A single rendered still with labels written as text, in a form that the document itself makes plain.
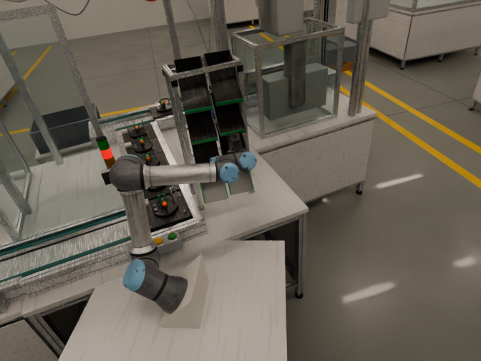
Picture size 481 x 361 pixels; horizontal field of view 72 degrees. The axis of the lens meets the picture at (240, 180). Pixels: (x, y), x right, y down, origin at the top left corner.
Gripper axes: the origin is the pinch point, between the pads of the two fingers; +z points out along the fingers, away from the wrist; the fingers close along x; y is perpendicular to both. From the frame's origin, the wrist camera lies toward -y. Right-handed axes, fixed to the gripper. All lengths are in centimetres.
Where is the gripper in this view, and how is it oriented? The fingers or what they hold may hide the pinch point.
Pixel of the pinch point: (234, 150)
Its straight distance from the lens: 171.7
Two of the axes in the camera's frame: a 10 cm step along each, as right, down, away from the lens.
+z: -1.8, -1.7, 9.7
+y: 2.0, 9.6, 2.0
